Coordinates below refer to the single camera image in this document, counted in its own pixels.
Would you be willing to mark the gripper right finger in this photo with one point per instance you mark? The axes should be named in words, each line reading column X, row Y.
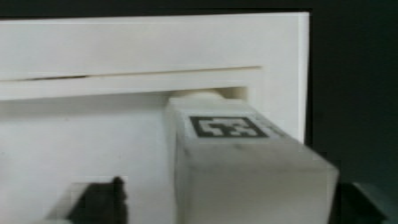
column 367, row 207

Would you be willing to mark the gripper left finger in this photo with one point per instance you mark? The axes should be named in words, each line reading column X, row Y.
column 100, row 207

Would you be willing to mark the white table leg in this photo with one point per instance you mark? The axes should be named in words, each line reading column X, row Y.
column 251, row 177

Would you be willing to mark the white square table top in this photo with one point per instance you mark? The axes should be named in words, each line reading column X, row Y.
column 90, row 72

